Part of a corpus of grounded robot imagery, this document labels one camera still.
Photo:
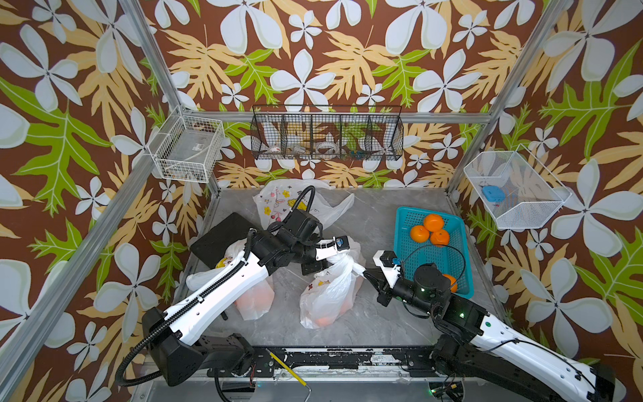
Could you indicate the aluminium frame post right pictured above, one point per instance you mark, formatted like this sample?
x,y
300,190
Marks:
x,y
535,42

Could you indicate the white wire basket left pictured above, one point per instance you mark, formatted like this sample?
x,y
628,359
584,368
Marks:
x,y
186,146

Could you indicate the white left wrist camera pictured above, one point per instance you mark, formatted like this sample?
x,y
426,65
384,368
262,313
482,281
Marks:
x,y
327,248

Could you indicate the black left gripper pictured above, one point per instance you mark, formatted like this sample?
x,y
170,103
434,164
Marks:
x,y
316,265

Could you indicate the black plastic tool case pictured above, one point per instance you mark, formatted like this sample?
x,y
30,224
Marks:
x,y
211,247

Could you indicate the white wire basket right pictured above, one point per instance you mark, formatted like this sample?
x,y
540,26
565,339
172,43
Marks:
x,y
533,193

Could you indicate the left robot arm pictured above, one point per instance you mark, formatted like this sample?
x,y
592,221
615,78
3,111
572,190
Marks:
x,y
175,347

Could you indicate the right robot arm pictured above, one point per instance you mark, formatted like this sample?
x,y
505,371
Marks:
x,y
476,344

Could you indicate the orange top of pile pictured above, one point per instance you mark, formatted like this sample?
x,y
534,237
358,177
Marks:
x,y
434,222

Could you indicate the white wire basket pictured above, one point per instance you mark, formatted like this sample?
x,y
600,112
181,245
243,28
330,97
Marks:
x,y
533,193
186,146

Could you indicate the black wire basket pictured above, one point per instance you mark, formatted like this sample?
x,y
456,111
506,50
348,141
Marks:
x,y
304,132

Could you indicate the blue object in basket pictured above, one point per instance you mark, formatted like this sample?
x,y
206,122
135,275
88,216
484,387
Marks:
x,y
493,194

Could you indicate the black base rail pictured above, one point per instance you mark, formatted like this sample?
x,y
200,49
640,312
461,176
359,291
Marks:
x,y
410,361

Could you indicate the orange front right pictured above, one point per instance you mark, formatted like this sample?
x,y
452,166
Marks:
x,y
453,282

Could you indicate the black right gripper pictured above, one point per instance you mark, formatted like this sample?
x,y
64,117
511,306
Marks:
x,y
383,289

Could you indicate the orange right large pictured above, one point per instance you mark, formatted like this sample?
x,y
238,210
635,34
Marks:
x,y
440,238

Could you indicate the teal plastic basket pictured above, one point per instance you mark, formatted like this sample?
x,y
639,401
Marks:
x,y
453,260

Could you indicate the orange small back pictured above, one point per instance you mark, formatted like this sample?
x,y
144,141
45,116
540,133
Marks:
x,y
419,234

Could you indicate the white printed plastic bag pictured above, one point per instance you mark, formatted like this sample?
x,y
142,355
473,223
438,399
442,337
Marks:
x,y
255,302

